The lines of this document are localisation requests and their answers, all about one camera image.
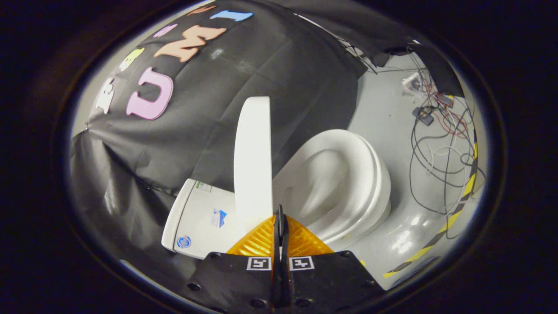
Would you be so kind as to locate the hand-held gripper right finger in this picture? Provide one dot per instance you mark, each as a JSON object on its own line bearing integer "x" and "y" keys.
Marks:
{"x": 331, "y": 283}

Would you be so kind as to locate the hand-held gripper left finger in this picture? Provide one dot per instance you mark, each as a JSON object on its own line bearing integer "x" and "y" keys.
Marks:
{"x": 235, "y": 283}

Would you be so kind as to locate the white toilet lid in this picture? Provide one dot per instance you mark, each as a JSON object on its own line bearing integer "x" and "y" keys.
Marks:
{"x": 253, "y": 165}

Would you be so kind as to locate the white ceramic toilet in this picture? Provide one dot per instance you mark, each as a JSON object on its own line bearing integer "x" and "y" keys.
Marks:
{"x": 200, "y": 218}

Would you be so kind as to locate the white toilet seat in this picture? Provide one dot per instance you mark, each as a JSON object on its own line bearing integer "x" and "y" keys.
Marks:
{"x": 370, "y": 174}

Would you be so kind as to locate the yellow black floor tape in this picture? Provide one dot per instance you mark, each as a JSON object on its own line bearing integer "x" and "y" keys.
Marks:
{"x": 453, "y": 218}

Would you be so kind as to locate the small black power adapter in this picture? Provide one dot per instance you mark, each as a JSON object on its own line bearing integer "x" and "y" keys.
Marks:
{"x": 423, "y": 115}

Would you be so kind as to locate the white power strip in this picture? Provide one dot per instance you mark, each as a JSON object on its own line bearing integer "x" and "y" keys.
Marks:
{"x": 413, "y": 80}

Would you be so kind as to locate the black backdrop cloth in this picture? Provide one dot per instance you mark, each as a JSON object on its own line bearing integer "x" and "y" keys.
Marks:
{"x": 261, "y": 65}

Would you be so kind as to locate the thin black stand pole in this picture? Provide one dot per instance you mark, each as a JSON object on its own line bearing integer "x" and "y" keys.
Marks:
{"x": 344, "y": 46}

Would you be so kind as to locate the black equipment box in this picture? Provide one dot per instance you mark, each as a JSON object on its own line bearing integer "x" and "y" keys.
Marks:
{"x": 442, "y": 69}

